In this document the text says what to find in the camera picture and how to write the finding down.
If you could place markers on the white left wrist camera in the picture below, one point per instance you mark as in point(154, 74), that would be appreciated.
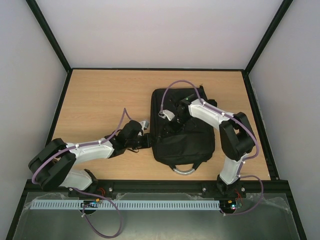
point(144, 124)

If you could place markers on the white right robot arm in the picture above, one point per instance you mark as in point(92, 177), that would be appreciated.
point(237, 138)

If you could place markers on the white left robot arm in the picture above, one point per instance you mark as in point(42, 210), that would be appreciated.
point(53, 166)

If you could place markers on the light blue slotted cable duct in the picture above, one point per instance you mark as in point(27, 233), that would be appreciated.
point(126, 205)

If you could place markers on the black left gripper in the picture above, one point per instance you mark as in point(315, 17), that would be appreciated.
point(147, 144)

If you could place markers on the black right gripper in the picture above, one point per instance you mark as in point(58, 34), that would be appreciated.
point(178, 122)

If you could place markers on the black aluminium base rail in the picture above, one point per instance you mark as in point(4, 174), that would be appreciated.
point(111, 188)

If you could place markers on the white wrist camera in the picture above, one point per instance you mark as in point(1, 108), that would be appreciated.
point(167, 115)
point(144, 124)

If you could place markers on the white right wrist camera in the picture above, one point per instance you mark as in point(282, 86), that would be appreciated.
point(167, 115)

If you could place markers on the black student backpack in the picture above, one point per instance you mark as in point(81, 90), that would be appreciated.
point(194, 143)

